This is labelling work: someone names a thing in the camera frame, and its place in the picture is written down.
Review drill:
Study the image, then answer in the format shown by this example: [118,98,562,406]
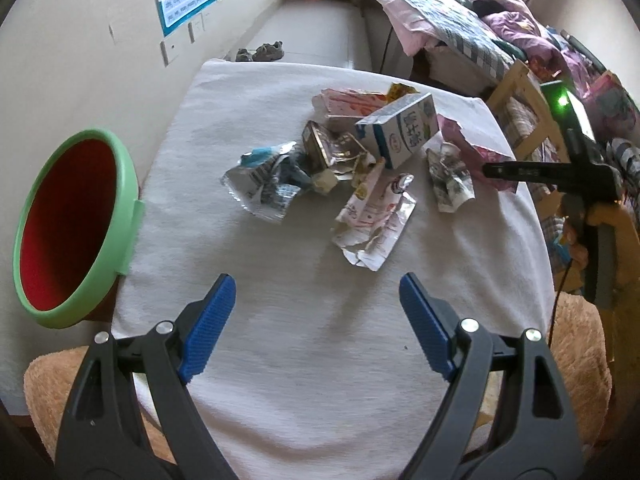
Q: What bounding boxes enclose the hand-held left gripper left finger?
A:
[55,273,237,480]

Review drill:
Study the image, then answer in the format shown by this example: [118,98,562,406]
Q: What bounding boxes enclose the pink and white pouch wrapper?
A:
[332,159,419,272]

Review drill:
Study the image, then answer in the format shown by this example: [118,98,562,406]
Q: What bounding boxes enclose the beige plush cushion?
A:
[23,290,614,468]

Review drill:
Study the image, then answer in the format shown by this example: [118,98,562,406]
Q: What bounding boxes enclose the white and blue milk carton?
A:
[354,92,442,171]

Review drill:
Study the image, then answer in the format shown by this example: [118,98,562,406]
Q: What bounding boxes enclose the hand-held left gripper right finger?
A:
[399,272,586,480]

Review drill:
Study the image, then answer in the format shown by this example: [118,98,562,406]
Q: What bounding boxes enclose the pink plastic wrapper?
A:
[437,114,522,195]

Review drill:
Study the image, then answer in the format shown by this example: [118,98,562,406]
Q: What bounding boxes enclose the silver and blue wrapper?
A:
[222,142,312,224]

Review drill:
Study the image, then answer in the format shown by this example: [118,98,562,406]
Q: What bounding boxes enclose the purple quilt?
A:
[472,10,557,62]

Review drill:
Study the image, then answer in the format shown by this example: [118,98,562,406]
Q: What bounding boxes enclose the pink strawberry print carton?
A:
[312,87,392,132]

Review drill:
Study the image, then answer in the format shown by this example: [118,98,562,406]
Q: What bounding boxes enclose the green bowl with red inside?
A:
[12,128,147,331]

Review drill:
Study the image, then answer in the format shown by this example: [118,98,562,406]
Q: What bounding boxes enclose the grey printed wrapper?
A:
[425,142,477,214]

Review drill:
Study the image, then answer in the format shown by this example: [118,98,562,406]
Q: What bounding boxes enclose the pink bed sheet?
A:
[370,0,441,58]

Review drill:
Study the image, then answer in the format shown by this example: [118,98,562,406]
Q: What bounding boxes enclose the white towel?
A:
[112,59,557,480]

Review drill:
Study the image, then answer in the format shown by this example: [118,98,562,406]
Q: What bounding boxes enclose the black cable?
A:
[547,255,577,347]

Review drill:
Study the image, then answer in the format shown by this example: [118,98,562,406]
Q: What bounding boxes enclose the wooden bed rail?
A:
[487,59,572,162]

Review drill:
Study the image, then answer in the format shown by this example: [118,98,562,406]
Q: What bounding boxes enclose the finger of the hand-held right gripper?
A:
[482,160,571,192]

